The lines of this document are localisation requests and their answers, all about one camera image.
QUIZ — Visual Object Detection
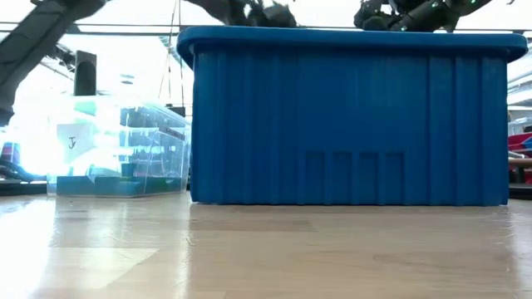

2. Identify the clear plastic block container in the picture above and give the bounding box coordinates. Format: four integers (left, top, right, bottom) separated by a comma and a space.
46, 95, 192, 198

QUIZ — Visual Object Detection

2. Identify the white card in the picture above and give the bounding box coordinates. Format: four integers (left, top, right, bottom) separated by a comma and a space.
57, 122, 95, 164

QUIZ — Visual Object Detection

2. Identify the wooden background table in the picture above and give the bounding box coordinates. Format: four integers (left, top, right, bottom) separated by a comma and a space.
507, 157, 532, 184

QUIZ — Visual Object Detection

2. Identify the long blue block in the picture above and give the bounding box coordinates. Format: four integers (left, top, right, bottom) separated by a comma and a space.
56, 176, 145, 197

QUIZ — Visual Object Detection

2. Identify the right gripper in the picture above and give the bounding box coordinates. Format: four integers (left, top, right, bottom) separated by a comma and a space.
353, 0, 458, 32

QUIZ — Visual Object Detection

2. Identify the red blue background canister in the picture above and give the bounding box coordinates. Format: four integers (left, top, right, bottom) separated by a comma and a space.
2, 141, 22, 166

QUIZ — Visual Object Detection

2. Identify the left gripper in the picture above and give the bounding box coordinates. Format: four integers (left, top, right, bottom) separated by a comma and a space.
224, 0, 298, 28

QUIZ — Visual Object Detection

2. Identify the black ceiling column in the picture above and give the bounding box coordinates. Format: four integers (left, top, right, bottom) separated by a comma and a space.
73, 50, 98, 97

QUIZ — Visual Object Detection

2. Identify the red storage bin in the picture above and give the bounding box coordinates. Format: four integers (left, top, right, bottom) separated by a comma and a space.
507, 132, 532, 153

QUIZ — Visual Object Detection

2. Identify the large blue plastic bin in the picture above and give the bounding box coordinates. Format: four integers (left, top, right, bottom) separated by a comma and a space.
176, 25, 529, 207

